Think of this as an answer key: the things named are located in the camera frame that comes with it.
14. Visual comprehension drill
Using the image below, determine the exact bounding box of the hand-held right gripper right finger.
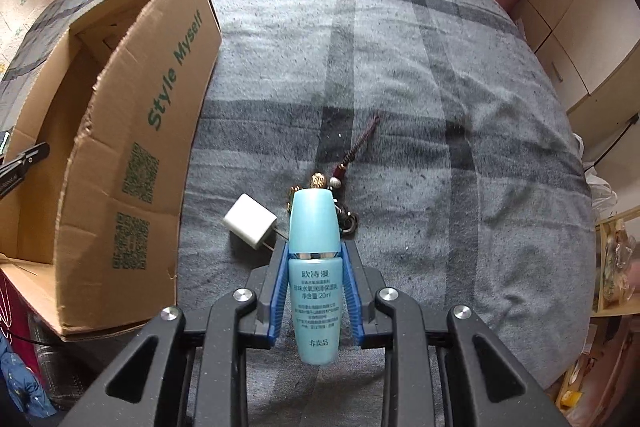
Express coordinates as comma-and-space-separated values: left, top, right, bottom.
339, 241, 571, 427

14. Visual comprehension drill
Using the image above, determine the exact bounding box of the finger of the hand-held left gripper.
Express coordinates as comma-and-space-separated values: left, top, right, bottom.
0, 141, 51, 200

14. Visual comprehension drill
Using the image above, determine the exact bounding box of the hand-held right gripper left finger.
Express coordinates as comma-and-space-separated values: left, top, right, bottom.
57, 242, 293, 427

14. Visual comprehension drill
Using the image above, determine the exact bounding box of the teal cosmetic bottle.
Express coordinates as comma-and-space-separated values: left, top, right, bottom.
288, 188, 346, 365

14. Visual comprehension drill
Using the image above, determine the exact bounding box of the small white charger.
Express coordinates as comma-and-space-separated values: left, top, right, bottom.
222, 193, 278, 253

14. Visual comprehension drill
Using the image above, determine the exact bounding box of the metal keychain with tassel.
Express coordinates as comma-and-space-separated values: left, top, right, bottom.
285, 114, 382, 238

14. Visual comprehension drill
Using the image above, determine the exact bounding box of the brown cardboard box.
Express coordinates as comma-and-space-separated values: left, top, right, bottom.
0, 0, 223, 340

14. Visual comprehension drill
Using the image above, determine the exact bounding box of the red cloth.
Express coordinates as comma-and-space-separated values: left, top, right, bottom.
0, 272, 31, 358

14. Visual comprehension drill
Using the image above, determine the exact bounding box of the blue clothing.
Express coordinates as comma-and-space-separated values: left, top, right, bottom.
0, 334, 56, 418

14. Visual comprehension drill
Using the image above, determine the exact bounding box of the wooden shelf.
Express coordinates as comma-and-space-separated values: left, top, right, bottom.
550, 207, 640, 427

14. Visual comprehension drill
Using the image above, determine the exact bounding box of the white plastic bag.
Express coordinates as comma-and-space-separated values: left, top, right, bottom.
572, 132, 623, 228

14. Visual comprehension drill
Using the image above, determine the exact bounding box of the beige wardrobe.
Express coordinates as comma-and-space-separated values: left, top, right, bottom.
510, 0, 640, 168

